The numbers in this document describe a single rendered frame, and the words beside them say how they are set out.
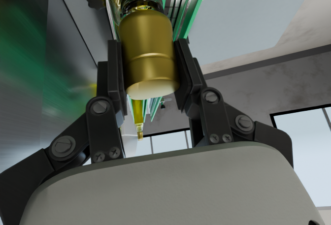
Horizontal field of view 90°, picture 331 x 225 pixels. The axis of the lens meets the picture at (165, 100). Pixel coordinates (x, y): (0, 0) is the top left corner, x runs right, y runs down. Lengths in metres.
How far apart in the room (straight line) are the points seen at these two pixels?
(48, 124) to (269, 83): 3.27
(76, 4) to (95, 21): 0.06
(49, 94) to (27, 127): 0.13
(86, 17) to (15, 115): 0.37
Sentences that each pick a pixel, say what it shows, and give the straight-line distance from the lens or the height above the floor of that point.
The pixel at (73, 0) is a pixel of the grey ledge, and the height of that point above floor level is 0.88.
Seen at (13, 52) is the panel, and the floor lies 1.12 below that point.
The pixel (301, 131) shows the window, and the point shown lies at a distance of 3.35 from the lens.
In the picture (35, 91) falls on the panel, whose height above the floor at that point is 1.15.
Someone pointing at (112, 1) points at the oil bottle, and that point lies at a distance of 0.20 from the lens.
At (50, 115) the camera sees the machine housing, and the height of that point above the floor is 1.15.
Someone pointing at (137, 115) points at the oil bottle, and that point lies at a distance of 1.07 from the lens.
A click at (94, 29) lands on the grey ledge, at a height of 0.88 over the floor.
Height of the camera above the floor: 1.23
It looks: 15 degrees down
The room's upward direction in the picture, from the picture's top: 172 degrees clockwise
